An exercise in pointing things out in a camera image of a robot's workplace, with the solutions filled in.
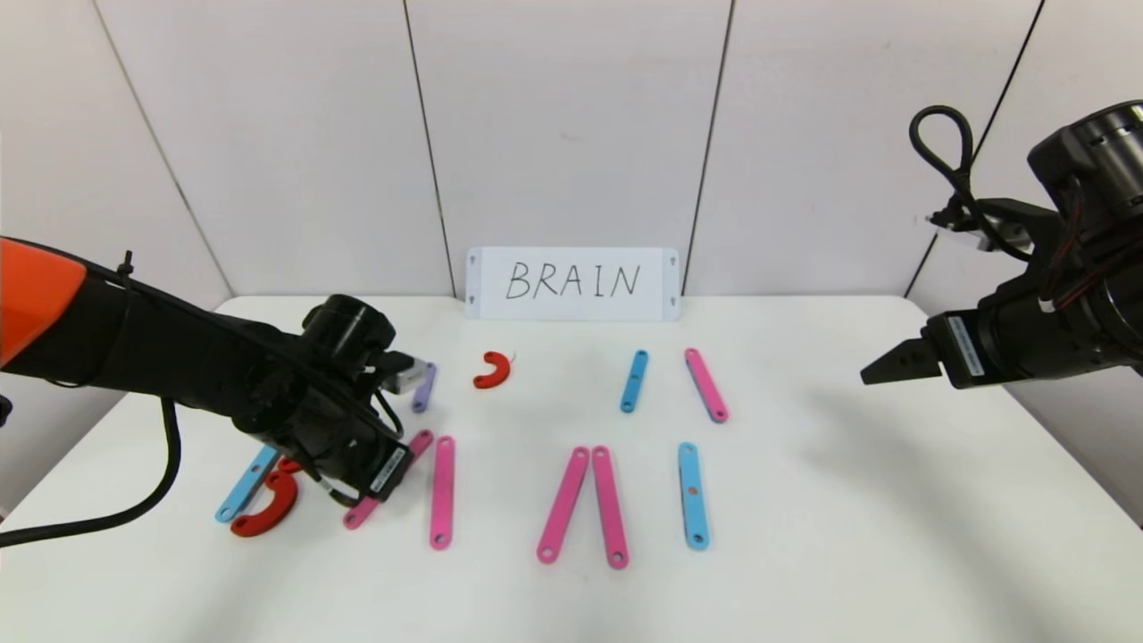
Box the small red arc piece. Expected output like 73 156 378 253
472 351 513 391

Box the long light blue flat bar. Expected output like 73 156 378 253
215 445 279 524

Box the blue bar with orange hole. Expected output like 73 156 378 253
676 441 711 551

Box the looped black right arm cable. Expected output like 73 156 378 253
909 104 1041 262

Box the pink bar with holes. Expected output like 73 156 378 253
590 445 630 570
429 435 457 551
683 347 730 424
343 429 436 531
536 446 592 565

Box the short blue flat bar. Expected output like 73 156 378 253
619 349 650 414

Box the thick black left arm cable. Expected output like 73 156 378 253
0 393 184 547

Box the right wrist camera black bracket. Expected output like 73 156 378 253
927 198 1064 260

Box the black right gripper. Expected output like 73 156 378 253
860 283 1098 390

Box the left wrist camera silver box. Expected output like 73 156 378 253
380 355 431 394

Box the white sign reading BRAIN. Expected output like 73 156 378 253
464 247 681 322

